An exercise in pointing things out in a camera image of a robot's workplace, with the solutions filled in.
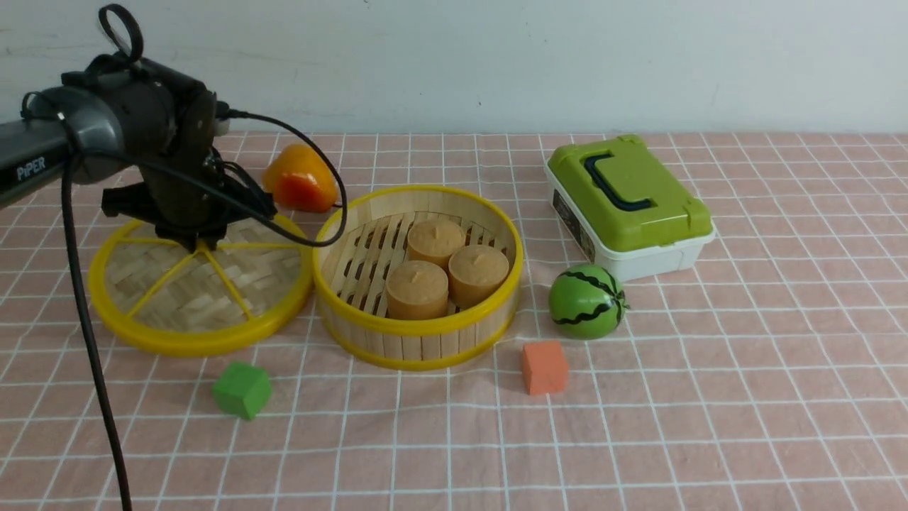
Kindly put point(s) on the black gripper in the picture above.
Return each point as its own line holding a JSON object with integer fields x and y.
{"x": 188, "y": 192}

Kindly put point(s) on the yellow woven steamer lid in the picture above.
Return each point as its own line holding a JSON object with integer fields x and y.
{"x": 161, "y": 298}

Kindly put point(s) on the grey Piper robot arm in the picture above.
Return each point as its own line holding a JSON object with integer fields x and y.
{"x": 79, "y": 122}

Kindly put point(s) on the yellow bamboo steamer basket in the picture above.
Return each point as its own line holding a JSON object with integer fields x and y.
{"x": 350, "y": 276}

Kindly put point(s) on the orange toy bell pepper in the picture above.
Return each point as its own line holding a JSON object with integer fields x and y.
{"x": 298, "y": 179}

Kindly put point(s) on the green foam cube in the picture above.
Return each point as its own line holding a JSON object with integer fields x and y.
{"x": 242, "y": 390}

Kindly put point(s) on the brown steamed bun back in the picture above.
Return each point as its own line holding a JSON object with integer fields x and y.
{"x": 435, "y": 240}

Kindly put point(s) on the brown steamed bun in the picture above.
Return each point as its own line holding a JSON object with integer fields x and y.
{"x": 435, "y": 240}
{"x": 417, "y": 290}
{"x": 476, "y": 272}

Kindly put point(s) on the brown steamed bun front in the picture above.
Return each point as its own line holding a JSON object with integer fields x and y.
{"x": 417, "y": 290}

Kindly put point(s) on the brown steamed bun right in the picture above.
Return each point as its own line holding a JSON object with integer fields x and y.
{"x": 476, "y": 272}

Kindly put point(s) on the orange foam cube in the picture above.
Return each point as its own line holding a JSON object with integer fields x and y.
{"x": 544, "y": 367}

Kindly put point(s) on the green toy watermelon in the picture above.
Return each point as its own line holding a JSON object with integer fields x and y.
{"x": 586, "y": 302}

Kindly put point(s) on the green and white lidded box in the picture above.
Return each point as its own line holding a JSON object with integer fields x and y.
{"x": 625, "y": 210}

